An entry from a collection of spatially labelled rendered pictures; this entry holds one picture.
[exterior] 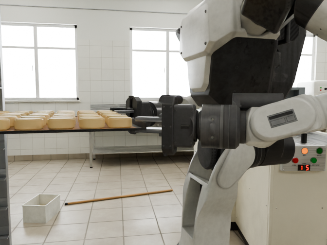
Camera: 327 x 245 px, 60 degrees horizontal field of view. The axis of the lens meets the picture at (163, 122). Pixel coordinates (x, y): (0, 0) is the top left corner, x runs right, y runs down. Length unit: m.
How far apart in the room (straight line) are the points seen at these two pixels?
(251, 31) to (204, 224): 0.52
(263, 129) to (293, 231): 1.38
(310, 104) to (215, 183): 0.35
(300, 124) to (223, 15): 0.33
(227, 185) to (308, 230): 1.16
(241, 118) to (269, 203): 1.24
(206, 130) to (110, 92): 4.68
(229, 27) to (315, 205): 1.35
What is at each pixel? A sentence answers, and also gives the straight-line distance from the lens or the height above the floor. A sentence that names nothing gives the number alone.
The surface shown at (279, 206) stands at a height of 0.49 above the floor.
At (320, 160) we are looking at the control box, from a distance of 1.77.
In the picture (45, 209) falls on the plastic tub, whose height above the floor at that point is 0.12.
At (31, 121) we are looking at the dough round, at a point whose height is 1.06.
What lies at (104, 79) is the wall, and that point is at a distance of 5.19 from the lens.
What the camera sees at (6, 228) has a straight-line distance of 1.04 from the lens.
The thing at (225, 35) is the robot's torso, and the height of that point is 1.25.
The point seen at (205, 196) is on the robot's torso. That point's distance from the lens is 0.79.
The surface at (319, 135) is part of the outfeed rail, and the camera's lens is 1.85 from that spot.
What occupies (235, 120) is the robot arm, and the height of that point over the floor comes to 1.06.
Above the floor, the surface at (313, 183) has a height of 0.62.
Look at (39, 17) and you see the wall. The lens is 5.50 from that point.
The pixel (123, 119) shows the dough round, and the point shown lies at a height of 1.06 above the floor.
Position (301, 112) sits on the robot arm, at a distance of 0.54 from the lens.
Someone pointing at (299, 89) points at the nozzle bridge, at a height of 1.16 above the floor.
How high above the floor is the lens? 1.10
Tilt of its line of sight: 5 degrees down
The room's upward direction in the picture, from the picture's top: straight up
